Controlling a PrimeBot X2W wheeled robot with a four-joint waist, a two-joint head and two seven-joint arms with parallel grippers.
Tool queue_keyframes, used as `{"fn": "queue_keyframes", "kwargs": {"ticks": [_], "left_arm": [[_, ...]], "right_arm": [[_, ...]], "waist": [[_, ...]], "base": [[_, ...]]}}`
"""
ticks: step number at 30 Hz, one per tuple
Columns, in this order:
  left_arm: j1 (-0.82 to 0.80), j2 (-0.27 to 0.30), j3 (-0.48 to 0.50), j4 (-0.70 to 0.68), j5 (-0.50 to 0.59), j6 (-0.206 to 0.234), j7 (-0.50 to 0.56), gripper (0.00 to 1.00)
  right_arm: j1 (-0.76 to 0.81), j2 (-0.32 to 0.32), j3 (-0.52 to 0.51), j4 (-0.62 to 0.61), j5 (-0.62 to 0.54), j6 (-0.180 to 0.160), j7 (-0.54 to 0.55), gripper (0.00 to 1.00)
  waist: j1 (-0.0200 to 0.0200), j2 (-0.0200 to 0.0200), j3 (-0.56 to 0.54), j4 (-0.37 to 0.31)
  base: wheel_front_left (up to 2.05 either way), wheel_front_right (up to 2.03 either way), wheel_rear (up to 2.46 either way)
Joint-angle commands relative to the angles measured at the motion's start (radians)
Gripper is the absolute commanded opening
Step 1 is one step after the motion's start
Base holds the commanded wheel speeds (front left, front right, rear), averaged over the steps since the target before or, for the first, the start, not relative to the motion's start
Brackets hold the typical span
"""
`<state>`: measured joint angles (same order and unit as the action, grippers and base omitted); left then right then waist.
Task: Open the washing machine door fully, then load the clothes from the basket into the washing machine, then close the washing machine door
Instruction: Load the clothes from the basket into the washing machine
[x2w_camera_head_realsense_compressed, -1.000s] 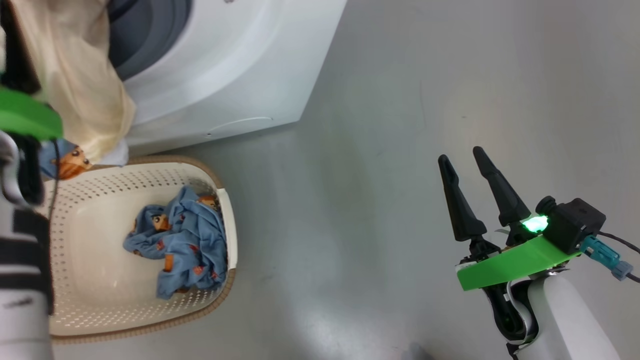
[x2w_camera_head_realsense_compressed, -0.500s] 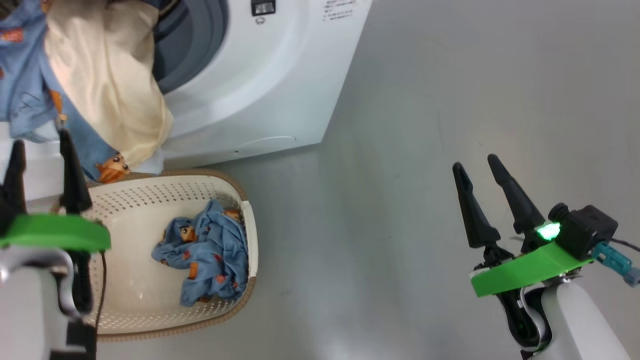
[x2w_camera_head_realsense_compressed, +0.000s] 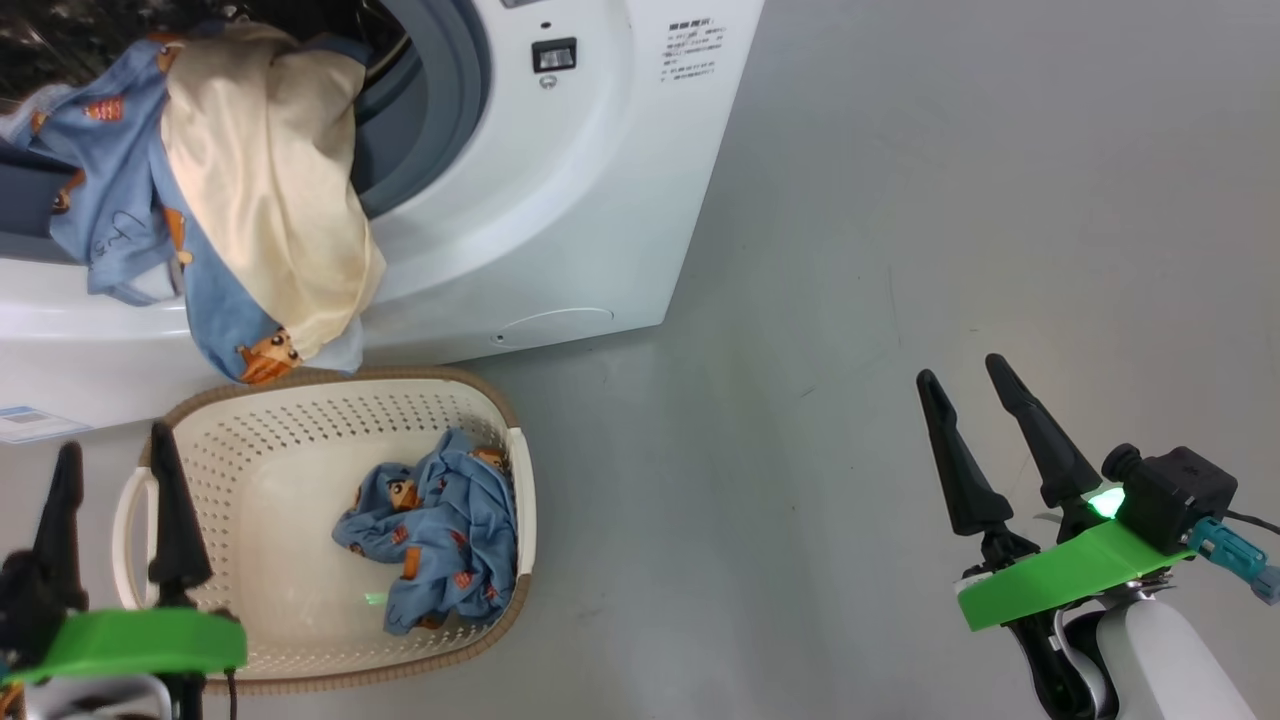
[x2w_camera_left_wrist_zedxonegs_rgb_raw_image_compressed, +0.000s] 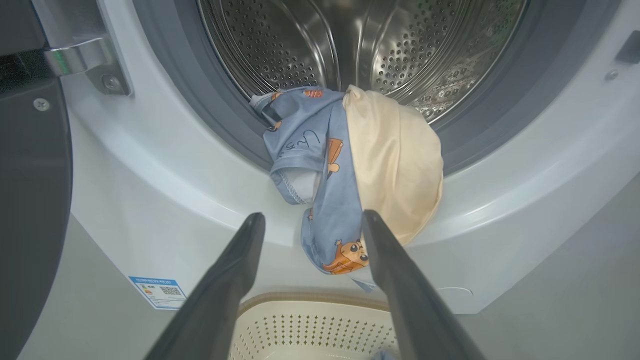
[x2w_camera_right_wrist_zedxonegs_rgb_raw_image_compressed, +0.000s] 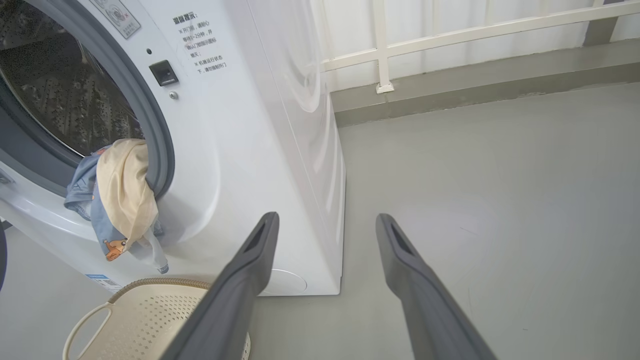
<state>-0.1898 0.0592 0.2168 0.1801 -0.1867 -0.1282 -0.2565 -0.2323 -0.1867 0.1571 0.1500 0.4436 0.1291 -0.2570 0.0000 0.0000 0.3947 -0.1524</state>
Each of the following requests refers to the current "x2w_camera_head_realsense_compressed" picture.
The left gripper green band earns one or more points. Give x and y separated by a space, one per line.
140 640

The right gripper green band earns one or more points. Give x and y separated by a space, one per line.
1060 580

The blue bear print garment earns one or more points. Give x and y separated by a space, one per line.
110 190
450 540

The cream plain garment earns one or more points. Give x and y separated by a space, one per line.
270 180

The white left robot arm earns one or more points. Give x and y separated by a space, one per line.
90 705

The cream perforated laundry basket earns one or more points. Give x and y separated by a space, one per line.
290 500

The white front-load washing machine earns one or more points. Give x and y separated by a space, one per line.
600 200

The steel washing drum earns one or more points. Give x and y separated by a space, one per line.
60 45

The grey rubber door gasket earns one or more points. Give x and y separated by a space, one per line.
440 100

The black door lock socket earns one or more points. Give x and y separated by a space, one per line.
553 55

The blue white energy label sticker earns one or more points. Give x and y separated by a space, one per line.
35 423

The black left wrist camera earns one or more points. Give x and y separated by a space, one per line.
22 600

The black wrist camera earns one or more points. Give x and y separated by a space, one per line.
1175 495
22 600

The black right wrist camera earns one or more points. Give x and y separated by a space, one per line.
1175 495

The teal right camera connector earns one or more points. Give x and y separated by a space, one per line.
1225 550

